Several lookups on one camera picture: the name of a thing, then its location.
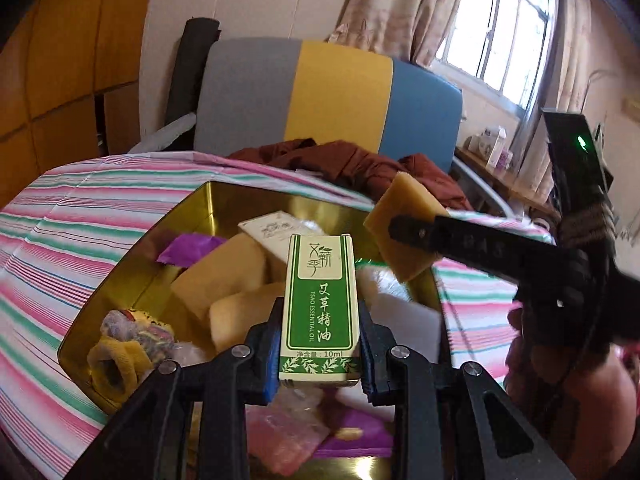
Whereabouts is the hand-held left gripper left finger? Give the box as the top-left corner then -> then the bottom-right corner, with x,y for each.
65,297 -> 286,480

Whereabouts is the white carton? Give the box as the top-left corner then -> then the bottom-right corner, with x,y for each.
485,126 -> 507,169

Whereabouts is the gold tin box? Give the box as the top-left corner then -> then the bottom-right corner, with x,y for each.
57,180 -> 451,480

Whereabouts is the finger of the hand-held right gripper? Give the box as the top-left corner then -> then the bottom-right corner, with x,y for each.
387,214 -> 571,286

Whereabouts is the yellow sponge block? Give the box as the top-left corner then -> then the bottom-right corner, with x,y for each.
170,232 -> 269,321
363,172 -> 447,282
209,281 -> 286,354

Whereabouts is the reddish brown cloth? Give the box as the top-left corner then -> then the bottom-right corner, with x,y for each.
227,138 -> 471,211

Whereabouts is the small green box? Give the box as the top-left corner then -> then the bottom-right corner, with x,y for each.
277,233 -> 362,386

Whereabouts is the window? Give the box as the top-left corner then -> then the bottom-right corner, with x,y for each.
432,0 -> 562,107

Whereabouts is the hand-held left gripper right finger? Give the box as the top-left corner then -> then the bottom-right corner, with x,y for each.
357,305 -> 576,480

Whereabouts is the grey yellow blue chair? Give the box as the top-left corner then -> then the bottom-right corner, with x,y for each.
194,37 -> 463,173

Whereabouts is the plain purple packet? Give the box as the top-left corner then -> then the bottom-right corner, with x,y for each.
320,407 -> 396,459
156,230 -> 229,266

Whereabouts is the cream cardboard box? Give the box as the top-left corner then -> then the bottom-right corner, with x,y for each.
237,211 -> 306,266

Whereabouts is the yellow knitted cloth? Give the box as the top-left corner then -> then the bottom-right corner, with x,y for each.
87,337 -> 154,406

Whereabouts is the beige patterned curtain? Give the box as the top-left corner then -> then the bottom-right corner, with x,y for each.
520,0 -> 594,201
325,0 -> 472,68

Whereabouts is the white plastic wrapper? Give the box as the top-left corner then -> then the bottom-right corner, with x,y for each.
170,341 -> 212,367

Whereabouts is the striped bed sheet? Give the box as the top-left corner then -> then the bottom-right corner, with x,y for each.
0,152 -> 556,461

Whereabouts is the pink packet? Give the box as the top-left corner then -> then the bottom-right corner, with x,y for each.
246,404 -> 331,476

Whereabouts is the grey bed rail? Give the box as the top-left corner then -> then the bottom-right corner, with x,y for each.
452,157 -> 512,216

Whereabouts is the wooden desk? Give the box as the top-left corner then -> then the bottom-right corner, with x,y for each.
454,146 -> 562,217

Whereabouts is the printed purple packet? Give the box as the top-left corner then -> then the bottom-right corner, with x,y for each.
100,308 -> 176,361

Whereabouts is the wooden wardrobe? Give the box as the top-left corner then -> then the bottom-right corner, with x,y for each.
0,0 -> 161,206

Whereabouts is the person's right hand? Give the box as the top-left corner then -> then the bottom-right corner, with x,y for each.
505,306 -> 638,480

